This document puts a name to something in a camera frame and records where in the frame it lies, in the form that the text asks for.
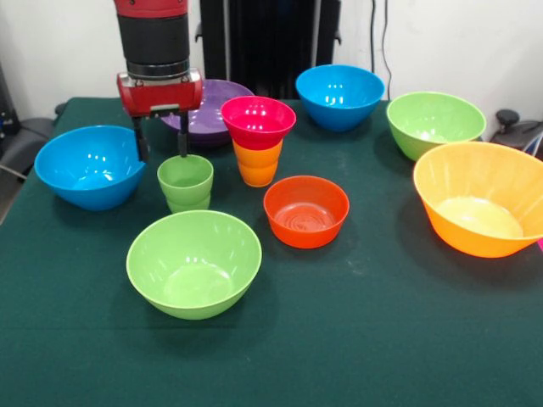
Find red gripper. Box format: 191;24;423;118
116;66;204;164

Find green plastic cup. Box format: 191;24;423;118
157;154;215;215

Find pink plastic bowl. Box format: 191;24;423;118
220;95;297;151

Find orange plastic cup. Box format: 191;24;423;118
232;138;284;188

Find red-orange plastic bowl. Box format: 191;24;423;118
263;175;350;249

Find blue plastic bowl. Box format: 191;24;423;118
34;125;148;212
295;64;386;133

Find large orange plastic bowl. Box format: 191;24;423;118
413;141;543;259

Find purple plastic bowl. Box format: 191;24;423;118
160;79;255;148

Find green plastic bowl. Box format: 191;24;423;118
126;209;263;321
386;91;487;162

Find dark grey chair base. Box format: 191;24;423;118
0;116;56;179
490;109;543;160

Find dark green table cloth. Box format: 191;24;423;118
0;97;543;407

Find black wall cable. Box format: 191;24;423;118
381;0;394;102
369;0;379;74

